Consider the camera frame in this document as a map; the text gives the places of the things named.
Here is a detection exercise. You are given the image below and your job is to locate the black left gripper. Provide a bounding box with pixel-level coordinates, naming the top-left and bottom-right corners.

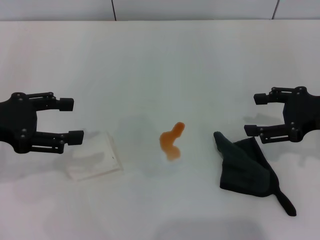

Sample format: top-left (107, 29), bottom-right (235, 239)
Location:
top-left (0, 91), bottom-right (85, 154)

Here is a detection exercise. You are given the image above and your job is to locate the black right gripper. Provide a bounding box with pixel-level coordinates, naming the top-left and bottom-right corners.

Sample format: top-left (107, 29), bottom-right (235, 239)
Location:
top-left (243, 86), bottom-right (320, 145)

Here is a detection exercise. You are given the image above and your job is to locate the white translucent plastic cup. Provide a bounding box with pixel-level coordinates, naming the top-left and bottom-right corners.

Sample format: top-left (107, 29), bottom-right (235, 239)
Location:
top-left (65, 131), bottom-right (125, 181)

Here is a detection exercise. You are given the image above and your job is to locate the dark blue rag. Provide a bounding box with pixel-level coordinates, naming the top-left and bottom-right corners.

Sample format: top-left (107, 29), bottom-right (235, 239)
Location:
top-left (213, 130), bottom-right (298, 217)

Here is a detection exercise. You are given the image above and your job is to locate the brown water stain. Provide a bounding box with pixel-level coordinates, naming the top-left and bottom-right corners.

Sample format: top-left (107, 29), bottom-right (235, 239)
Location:
top-left (159, 121), bottom-right (187, 162)

